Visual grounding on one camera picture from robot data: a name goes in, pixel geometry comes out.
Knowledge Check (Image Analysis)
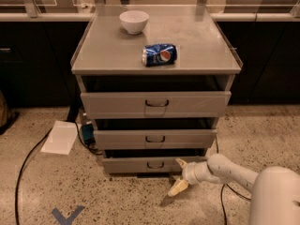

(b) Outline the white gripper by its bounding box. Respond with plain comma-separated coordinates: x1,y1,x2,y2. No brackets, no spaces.
168,158,210,197

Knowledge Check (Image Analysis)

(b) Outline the grey bottom drawer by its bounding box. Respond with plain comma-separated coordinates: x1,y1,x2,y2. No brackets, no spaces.
102,148,206,173

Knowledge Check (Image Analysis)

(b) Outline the grey drawer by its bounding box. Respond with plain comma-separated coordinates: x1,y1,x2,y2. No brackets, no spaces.
102,148,206,173
94,118,217,150
81,75,231,119

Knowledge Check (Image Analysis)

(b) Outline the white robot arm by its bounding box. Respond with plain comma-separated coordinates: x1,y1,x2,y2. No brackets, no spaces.
168,154,300,225

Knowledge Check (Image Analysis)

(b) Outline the grey middle drawer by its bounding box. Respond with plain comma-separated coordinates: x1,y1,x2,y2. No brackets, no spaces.
94,118,217,150

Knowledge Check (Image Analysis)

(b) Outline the grey metal drawer cabinet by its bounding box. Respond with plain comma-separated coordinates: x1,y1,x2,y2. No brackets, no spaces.
70,4,244,178

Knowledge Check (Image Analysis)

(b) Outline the grey top drawer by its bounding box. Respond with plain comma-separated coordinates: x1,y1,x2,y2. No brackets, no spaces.
81,75,231,119

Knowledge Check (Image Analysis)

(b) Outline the blue power box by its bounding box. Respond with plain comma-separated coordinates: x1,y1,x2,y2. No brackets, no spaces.
82,124,95,144

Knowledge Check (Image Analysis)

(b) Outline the blue pepsi can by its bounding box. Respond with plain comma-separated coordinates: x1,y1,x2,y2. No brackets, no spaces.
142,43,177,67

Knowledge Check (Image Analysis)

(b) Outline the white paper sheet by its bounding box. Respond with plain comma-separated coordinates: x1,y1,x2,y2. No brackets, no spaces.
41,121,77,155

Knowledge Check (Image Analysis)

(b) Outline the blue tape floor marker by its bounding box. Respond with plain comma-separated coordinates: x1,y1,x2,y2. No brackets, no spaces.
51,204,86,225

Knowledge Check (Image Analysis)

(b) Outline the dark counter cabinet right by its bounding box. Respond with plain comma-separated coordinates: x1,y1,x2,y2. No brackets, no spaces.
217,21,300,104

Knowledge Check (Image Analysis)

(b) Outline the dark counter cabinet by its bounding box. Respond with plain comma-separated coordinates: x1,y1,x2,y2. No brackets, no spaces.
217,21,300,104
0,21,88,108

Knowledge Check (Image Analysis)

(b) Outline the white ceramic bowl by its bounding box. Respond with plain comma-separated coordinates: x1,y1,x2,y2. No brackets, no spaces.
119,10,149,35

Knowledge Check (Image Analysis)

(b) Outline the dark counter cabinet left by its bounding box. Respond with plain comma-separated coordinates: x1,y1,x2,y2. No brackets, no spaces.
0,21,88,108

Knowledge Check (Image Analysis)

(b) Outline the brown bag at left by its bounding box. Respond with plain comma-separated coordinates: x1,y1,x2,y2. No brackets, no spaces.
0,90,12,128

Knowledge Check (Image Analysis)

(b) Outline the black cable right floor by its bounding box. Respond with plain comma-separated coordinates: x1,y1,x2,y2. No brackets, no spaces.
214,135,252,225

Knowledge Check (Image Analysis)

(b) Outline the black cable floor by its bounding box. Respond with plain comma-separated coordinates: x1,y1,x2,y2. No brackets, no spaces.
214,135,252,225
14,121,104,225

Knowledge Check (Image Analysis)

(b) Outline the black cable left floor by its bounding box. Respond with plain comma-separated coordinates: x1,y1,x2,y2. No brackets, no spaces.
14,121,104,225

